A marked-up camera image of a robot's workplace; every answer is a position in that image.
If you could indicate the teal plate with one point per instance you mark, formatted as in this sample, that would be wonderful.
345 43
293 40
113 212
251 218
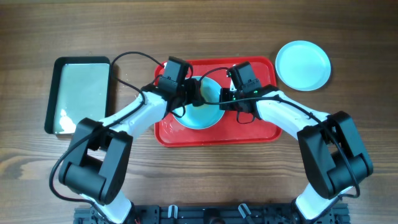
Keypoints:
303 65
203 116

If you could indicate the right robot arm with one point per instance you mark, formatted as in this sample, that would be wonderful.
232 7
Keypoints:
333 154

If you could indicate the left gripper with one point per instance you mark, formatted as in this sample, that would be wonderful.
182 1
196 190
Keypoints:
193 96

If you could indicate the red plastic tray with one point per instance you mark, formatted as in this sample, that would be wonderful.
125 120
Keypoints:
170 133

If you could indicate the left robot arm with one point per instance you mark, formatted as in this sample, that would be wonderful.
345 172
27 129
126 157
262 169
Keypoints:
94 165

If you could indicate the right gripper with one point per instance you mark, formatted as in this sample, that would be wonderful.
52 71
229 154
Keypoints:
225 93

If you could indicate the teal plate top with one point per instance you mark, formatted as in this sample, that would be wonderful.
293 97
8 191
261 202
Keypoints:
303 65

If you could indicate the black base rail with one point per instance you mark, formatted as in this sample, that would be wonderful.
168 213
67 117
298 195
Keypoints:
264 214

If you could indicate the black water basin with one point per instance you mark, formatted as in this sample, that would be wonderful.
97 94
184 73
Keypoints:
79 89

